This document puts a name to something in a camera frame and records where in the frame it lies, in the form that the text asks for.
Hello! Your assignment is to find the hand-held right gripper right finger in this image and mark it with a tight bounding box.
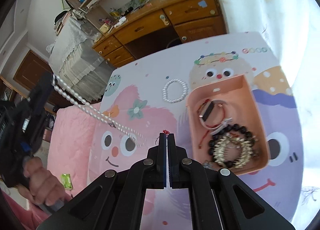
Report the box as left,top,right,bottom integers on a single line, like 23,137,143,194
167,133,295,230

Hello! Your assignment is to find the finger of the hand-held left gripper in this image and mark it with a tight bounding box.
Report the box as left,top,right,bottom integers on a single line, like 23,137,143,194
29,71,55,111

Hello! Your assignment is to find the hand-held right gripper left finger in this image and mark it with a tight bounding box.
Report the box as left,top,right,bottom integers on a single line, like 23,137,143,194
37,132,167,230

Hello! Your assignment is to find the white pearl necklace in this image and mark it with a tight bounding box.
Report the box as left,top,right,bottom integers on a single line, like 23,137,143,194
51,74,148,148

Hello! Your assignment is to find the small earring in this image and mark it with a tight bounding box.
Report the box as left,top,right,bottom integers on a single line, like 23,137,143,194
154,129,171,145

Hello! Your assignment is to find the red string bracelet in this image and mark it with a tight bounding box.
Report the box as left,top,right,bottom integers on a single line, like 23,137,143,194
199,99,225,149

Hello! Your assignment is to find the silver leaf bracelet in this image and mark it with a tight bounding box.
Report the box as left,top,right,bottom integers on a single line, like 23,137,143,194
214,136,252,167

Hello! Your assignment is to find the pink smart watch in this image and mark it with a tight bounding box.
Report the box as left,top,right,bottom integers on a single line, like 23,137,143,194
197,99,233,130

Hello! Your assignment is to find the black bead bracelet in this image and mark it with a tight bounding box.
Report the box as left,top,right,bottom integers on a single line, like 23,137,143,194
209,124,259,168

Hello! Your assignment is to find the pink plastic tray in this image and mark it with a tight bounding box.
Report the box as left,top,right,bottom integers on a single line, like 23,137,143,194
185,75,270,176

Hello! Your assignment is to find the person's left forearm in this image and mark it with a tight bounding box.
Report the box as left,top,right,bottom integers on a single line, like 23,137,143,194
2,185,50,230

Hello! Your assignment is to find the person's left hand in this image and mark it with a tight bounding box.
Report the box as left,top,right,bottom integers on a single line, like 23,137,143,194
17,156,67,207

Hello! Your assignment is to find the brown wooden door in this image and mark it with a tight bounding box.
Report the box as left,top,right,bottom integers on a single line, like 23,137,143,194
12,50,54,107

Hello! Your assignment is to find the lace covered furniture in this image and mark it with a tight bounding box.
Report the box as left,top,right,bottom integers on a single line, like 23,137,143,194
46,16,115,107

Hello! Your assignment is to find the cartoon printed tablecloth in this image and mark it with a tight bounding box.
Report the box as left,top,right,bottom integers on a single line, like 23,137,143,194
87,31,303,230

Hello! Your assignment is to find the green packet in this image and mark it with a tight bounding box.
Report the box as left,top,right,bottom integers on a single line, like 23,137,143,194
61,173,73,191

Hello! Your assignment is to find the wooden desk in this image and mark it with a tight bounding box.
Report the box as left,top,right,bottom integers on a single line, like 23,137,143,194
92,0,228,68

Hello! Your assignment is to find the white floral curtain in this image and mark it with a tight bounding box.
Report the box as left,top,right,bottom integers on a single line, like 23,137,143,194
202,0,320,230

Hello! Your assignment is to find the white pearl bracelet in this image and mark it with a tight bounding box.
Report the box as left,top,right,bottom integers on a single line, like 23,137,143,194
162,79,188,104

